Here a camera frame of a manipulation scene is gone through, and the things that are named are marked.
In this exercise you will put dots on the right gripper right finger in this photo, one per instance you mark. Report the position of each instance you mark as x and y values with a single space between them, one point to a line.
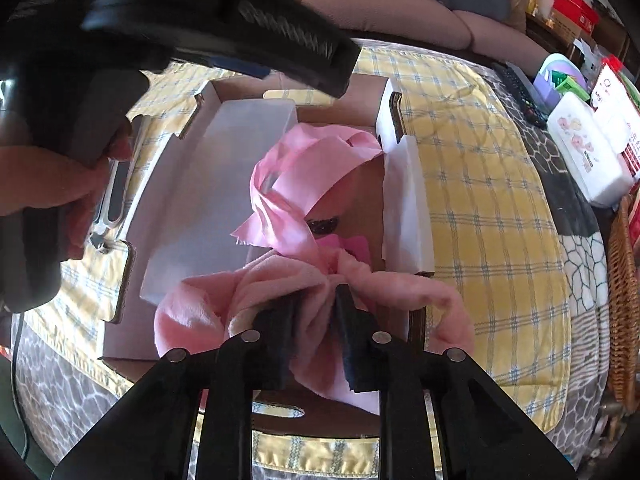
355 330

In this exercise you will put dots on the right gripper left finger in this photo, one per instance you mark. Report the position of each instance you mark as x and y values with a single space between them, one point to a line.
277 327

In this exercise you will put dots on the pink fleece headband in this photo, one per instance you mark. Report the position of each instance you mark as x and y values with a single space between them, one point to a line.
310 279

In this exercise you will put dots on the pink foam toe separator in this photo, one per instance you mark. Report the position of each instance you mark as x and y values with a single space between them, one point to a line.
357 246

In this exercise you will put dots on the person's left hand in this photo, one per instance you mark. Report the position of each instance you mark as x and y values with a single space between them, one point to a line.
36 178

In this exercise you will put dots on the yellow plaid cloth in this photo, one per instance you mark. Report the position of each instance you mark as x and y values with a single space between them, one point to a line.
494 239

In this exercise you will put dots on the cardboard box with foam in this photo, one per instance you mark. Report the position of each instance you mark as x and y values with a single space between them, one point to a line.
262 157

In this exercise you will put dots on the wicker basket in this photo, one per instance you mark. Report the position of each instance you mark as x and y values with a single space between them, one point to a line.
623 305

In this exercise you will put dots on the black remote control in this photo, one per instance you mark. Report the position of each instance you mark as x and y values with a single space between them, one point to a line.
520 88

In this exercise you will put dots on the white wet wipes pack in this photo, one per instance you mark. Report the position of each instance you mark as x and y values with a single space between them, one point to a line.
588 156

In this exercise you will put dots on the brown sofa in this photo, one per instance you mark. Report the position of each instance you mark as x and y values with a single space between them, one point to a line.
430 22

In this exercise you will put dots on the purple storage bin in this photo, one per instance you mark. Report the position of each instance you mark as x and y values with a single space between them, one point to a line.
556 77

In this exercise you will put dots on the red box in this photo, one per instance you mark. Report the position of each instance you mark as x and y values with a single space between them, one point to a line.
579 12

